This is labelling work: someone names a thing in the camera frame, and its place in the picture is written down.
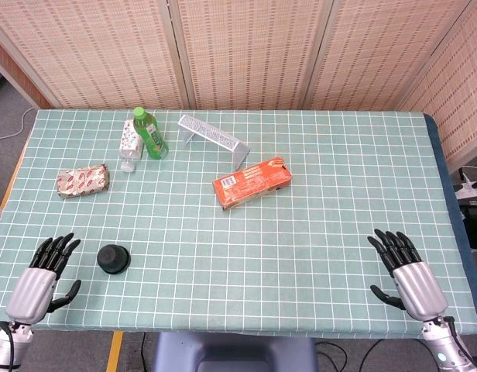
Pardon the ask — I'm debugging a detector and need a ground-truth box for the white metal mesh shelf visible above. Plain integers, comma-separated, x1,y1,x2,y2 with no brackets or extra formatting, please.
177,114,250,171

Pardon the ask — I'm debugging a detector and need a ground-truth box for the silver red-print snack packet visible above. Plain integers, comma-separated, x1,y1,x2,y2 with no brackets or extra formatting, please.
56,164,111,200

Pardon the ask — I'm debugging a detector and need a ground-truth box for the clear patterned-label water bottle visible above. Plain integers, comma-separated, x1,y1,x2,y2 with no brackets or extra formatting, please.
118,119,145,174

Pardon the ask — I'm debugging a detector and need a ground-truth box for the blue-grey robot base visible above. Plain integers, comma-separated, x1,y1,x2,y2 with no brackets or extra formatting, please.
151,332,319,372

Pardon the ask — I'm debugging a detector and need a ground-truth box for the black box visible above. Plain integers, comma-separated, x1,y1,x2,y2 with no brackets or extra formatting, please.
461,205,477,249

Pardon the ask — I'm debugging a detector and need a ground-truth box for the black round lid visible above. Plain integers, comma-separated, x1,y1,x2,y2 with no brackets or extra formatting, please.
96,243,131,275

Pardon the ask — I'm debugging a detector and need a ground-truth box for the bamboo folding screen panel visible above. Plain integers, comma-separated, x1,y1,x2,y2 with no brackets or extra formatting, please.
304,0,477,112
395,0,477,164
168,0,335,112
0,0,185,112

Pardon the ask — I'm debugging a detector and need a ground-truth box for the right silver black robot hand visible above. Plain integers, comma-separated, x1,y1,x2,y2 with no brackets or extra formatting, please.
367,228,448,322

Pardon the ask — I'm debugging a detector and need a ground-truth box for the orange carton box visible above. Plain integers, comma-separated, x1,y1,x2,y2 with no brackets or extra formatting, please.
212,156,293,212

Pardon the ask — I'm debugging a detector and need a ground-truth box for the green checked tablecloth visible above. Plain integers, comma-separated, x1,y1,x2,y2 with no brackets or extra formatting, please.
0,108,477,340

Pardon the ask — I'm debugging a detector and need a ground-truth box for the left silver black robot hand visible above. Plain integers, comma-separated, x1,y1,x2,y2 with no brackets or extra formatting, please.
5,232,83,325

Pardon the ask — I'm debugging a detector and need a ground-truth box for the green tea bottle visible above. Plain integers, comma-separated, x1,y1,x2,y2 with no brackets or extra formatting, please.
132,107,170,161

